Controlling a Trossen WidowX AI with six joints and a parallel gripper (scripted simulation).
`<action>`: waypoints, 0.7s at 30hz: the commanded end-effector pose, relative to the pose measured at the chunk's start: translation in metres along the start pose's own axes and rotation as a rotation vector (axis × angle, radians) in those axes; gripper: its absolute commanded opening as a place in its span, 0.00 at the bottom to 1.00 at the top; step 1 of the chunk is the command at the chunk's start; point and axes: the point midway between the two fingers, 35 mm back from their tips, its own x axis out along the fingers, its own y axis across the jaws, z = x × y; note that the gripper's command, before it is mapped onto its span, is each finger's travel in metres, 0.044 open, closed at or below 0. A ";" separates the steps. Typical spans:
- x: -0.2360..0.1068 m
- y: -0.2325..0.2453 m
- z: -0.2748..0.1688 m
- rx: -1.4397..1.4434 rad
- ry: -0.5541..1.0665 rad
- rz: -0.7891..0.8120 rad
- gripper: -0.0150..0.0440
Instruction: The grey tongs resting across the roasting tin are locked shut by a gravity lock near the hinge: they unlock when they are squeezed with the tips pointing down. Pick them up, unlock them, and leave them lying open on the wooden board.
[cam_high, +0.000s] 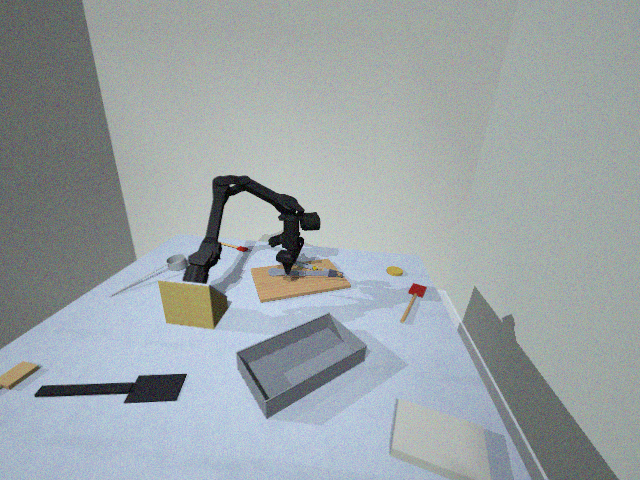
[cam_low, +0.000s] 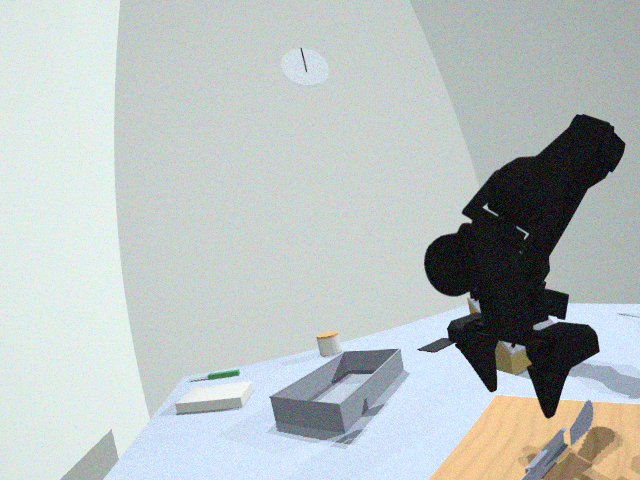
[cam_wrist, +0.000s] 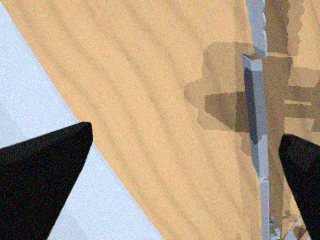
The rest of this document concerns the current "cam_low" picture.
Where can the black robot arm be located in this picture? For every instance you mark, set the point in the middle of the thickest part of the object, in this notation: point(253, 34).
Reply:
point(539, 194)

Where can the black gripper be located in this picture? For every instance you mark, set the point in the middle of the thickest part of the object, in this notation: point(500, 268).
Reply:
point(506, 316)

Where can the black spatula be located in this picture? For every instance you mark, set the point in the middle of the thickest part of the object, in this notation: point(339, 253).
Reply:
point(436, 345)

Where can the white jar with wooden lid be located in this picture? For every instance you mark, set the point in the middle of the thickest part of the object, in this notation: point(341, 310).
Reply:
point(328, 343)

